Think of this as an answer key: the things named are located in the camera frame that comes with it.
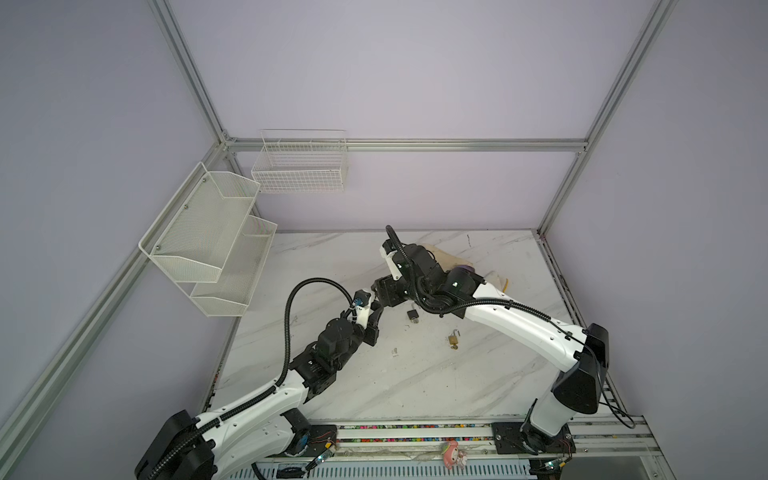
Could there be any cream leather glove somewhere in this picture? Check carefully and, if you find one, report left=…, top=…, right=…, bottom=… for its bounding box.
left=423, top=244, right=475, bottom=271

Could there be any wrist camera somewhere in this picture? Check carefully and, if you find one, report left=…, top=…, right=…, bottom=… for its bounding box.
left=379, top=240, right=402, bottom=281
left=352, top=289, right=375, bottom=329

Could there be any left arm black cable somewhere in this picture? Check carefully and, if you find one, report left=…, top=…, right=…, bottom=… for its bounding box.
left=143, top=277, right=355, bottom=480

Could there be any white mesh two-tier shelf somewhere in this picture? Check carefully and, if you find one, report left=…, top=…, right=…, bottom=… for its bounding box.
left=138, top=164, right=277, bottom=317

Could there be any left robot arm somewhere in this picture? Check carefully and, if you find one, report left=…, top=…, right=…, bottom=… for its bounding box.
left=134, top=304, right=383, bottom=479

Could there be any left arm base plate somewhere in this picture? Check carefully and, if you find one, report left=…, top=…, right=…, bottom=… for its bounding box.
left=281, top=424, right=338, bottom=457

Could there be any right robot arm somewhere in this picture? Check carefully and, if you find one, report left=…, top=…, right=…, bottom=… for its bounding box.
left=373, top=240, right=609, bottom=451

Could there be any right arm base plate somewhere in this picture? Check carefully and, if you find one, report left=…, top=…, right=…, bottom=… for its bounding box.
left=491, top=422, right=575, bottom=455

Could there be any white wire basket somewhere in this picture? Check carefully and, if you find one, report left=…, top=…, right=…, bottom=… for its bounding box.
left=251, top=129, right=348, bottom=194

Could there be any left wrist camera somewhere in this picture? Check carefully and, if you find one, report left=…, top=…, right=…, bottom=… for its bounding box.
left=352, top=289, right=375, bottom=329

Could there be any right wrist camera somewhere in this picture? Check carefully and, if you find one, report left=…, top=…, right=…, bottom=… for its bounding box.
left=379, top=240, right=402, bottom=281

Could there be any pink toy figure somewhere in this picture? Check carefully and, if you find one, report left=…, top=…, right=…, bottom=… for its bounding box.
left=442, top=440, right=467, bottom=470

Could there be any brass padlock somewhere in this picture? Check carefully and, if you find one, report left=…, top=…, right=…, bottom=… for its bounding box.
left=448, top=329, right=460, bottom=350

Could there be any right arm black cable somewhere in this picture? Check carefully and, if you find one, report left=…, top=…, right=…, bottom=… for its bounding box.
left=385, top=224, right=636, bottom=430

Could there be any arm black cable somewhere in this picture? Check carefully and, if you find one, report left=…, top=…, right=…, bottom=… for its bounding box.
left=143, top=277, right=355, bottom=480
left=385, top=224, right=636, bottom=430

